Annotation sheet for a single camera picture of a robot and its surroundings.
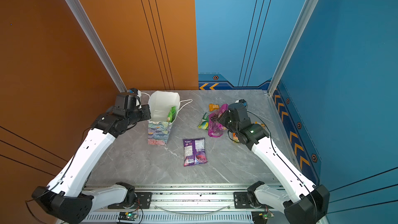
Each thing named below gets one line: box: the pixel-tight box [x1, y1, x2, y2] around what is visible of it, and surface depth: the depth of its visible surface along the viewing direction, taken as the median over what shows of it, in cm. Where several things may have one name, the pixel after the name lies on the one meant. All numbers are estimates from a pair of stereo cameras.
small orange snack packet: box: [208, 103, 220, 112], surface depth 111 cm
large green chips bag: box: [166, 105, 177, 123], surface depth 87 cm
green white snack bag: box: [197, 112, 210, 131], surface depth 101 cm
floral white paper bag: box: [147, 90, 193, 146], surface depth 84 cm
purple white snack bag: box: [182, 137, 208, 167], surface depth 88 cm
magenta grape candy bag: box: [207, 103, 229, 138], surface depth 80 cm
